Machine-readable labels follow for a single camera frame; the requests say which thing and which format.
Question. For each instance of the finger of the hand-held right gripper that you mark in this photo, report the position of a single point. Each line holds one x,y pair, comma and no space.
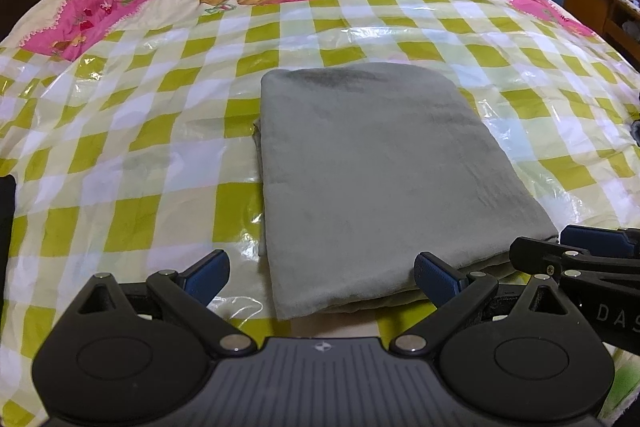
592,239
540,254

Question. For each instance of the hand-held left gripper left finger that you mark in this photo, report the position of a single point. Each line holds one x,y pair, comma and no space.
205,277

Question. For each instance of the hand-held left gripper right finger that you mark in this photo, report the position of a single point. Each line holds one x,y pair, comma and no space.
437,277

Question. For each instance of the grey pants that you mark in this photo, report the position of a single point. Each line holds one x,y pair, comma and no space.
375,167

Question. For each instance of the checkered printed bed blanket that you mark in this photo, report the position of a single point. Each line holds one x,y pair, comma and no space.
150,107

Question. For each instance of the black cloth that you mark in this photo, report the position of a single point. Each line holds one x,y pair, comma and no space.
6,217

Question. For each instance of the wooden side table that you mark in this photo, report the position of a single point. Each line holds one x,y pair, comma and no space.
590,2

